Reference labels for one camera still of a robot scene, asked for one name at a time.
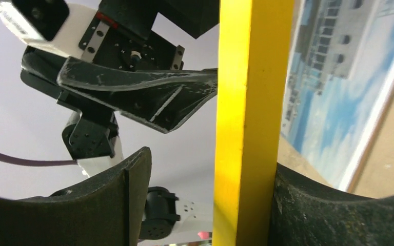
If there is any yellow picture frame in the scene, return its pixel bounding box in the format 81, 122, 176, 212
212, 1, 294, 245

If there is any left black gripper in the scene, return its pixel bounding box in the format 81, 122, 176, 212
20, 0, 220, 134

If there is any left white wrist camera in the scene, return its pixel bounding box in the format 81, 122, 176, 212
0, 1, 108, 62

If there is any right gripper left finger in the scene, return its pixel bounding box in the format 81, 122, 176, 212
0, 147, 152, 245

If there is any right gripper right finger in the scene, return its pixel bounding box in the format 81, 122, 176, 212
268, 165, 394, 245

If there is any building photo print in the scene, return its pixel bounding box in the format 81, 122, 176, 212
281, 0, 394, 191

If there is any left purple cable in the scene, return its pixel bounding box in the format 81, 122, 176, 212
0, 144, 78, 168

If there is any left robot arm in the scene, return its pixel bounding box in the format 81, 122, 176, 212
14, 1, 220, 176

